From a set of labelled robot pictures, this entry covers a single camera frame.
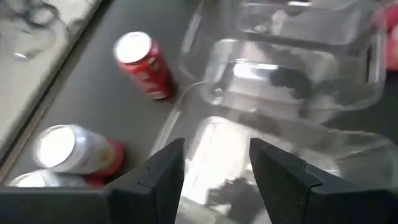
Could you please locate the silver red sparkling water can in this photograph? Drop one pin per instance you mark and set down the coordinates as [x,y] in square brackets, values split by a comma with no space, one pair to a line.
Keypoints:
[40,179]
[77,149]

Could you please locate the clear plastic bin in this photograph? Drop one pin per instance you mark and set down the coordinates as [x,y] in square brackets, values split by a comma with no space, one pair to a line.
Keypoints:
[280,46]
[224,146]

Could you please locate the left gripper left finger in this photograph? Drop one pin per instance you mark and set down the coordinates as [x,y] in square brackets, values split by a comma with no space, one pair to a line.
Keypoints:
[155,186]

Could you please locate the red Coca-Cola can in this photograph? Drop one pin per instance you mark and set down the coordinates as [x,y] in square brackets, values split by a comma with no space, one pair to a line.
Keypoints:
[390,37]
[146,71]

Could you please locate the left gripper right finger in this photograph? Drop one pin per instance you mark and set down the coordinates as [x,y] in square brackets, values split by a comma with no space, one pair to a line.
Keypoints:
[295,199]

